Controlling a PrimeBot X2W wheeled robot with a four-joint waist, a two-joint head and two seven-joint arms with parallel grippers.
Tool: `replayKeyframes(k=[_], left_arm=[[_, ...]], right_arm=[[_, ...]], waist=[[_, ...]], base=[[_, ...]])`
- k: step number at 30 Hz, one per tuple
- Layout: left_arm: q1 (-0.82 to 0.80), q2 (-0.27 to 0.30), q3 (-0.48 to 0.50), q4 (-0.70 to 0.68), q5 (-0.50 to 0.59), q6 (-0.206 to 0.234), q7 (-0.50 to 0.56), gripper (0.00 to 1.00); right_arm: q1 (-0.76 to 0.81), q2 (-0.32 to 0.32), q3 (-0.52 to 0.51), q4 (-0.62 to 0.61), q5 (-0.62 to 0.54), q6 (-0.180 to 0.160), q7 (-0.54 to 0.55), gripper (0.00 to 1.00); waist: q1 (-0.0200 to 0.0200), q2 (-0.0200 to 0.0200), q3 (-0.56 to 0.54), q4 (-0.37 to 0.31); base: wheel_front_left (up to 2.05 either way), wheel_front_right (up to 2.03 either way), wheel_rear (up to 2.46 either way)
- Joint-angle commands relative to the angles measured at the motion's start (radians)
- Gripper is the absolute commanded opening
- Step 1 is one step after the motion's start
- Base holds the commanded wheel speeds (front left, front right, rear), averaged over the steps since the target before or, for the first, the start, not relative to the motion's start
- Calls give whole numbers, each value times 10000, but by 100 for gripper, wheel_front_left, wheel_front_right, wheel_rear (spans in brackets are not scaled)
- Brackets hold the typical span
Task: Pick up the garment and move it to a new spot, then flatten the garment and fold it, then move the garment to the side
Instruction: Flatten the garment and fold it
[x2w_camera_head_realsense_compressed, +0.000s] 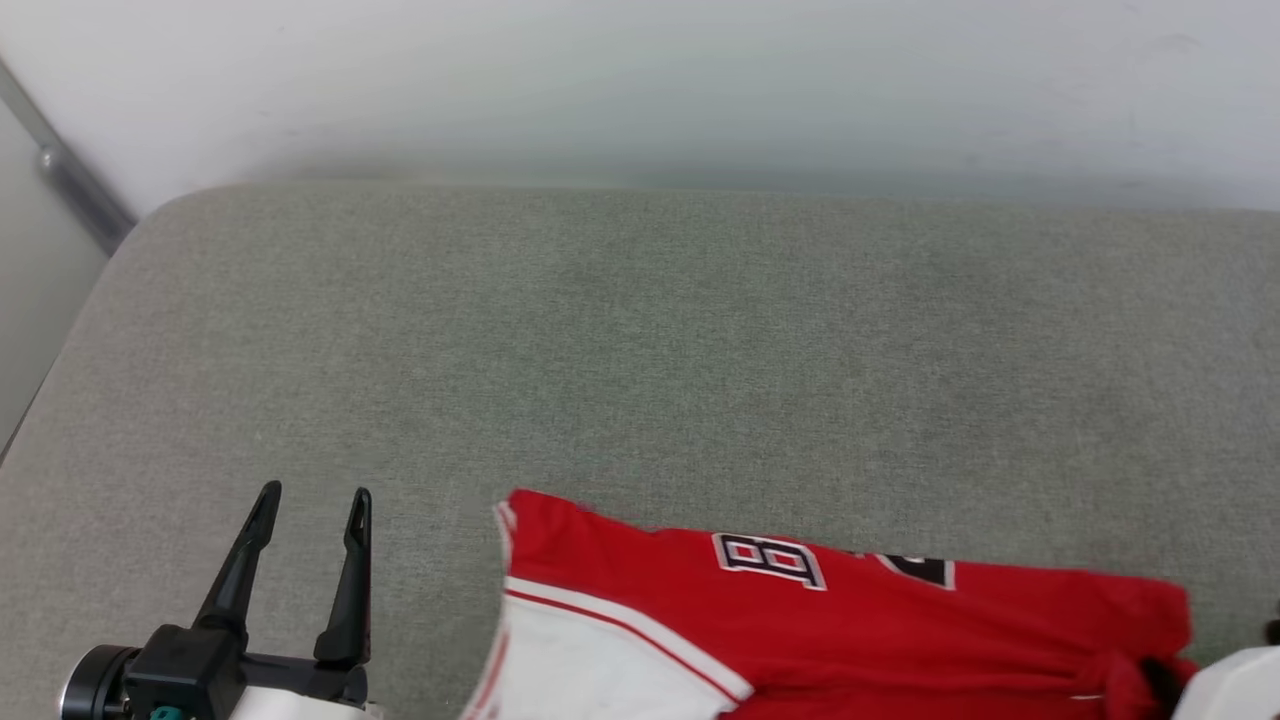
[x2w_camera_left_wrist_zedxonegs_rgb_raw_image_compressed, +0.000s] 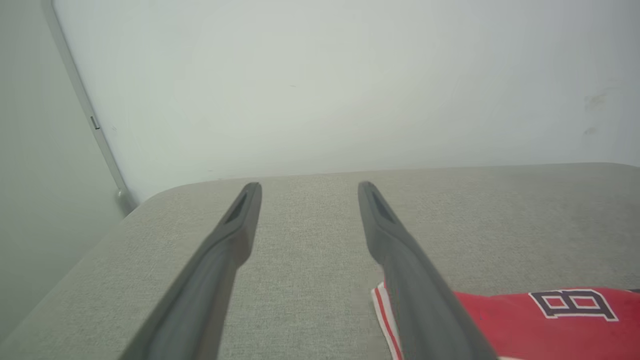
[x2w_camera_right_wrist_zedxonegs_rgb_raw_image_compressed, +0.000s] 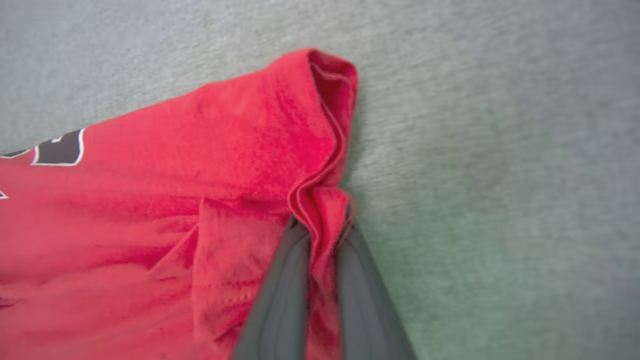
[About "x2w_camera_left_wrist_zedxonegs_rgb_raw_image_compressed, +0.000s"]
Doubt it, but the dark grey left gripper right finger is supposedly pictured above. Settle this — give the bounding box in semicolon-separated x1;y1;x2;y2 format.
357;180;501;360

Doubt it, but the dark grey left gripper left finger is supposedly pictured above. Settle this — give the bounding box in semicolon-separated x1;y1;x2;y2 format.
119;181;263;360

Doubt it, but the red white basketball jersey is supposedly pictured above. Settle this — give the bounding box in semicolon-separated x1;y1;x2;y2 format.
370;281;640;360

